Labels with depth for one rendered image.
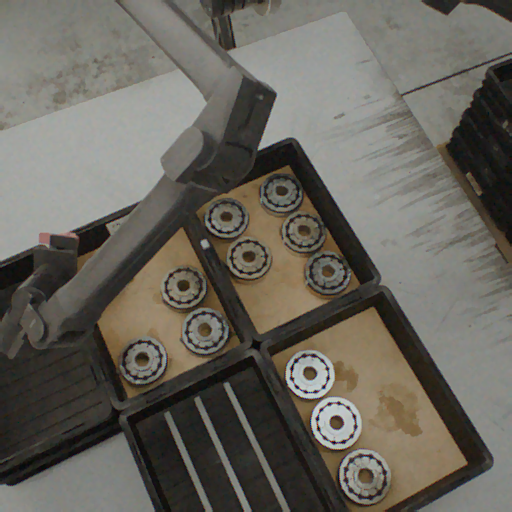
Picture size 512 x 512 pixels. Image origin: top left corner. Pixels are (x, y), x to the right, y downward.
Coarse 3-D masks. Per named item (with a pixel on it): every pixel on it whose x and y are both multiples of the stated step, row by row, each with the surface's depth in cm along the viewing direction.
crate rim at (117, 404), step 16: (128, 208) 131; (96, 224) 130; (192, 224) 130; (208, 256) 127; (224, 288) 125; (240, 320) 122; (96, 352) 120; (192, 368) 118; (112, 384) 117; (160, 384) 117; (112, 400) 116; (128, 400) 116
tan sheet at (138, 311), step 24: (168, 264) 137; (192, 264) 137; (144, 288) 135; (120, 312) 133; (144, 312) 133; (168, 312) 133; (120, 336) 131; (168, 336) 131; (144, 360) 129; (192, 360) 129
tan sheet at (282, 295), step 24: (288, 168) 147; (240, 192) 144; (264, 216) 142; (264, 240) 139; (288, 264) 137; (240, 288) 135; (264, 288) 135; (288, 288) 135; (264, 312) 133; (288, 312) 133
